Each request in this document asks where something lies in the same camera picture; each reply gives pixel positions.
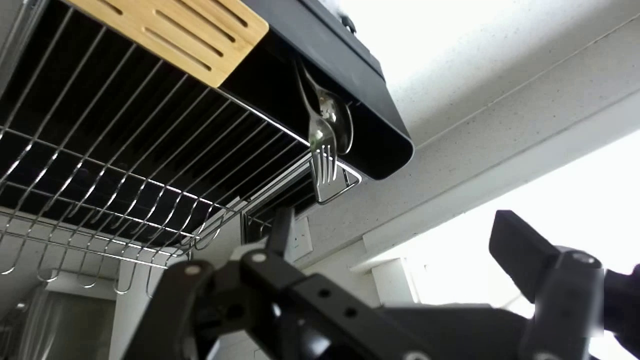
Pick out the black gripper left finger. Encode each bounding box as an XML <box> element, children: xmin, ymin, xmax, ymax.
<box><xmin>123</xmin><ymin>204</ymin><xmax>432</xmax><ymax>360</ymax></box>

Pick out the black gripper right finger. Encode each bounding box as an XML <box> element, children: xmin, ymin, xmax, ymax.
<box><xmin>488</xmin><ymin>207</ymin><xmax>640</xmax><ymax>360</ymax></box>

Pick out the black utensil holder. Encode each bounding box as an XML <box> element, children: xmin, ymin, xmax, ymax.
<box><xmin>219</xmin><ymin>0</ymin><xmax>417</xmax><ymax>181</ymax></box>

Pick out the metal fork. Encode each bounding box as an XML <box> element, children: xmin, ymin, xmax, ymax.
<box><xmin>292</xmin><ymin>61</ymin><xmax>344</xmax><ymax>202</ymax></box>

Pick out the grey container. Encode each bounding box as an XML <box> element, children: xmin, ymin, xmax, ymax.
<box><xmin>13</xmin><ymin>270</ymin><xmax>118</xmax><ymax>360</ymax></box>

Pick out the bamboo knife block insert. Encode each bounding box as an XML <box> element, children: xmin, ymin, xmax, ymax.
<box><xmin>66</xmin><ymin>0</ymin><xmax>270</xmax><ymax>90</ymax></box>

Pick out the chrome wire dish rack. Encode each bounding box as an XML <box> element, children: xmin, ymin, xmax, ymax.
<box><xmin>0</xmin><ymin>0</ymin><xmax>366</xmax><ymax>295</ymax></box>

